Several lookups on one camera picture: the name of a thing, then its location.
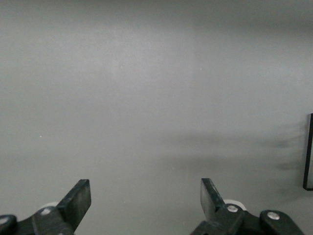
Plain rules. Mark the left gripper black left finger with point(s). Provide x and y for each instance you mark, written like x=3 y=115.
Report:
x=75 y=203

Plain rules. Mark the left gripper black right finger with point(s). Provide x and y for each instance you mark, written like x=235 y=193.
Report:
x=211 y=200

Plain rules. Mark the dark grey table mat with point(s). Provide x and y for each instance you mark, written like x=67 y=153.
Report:
x=146 y=98

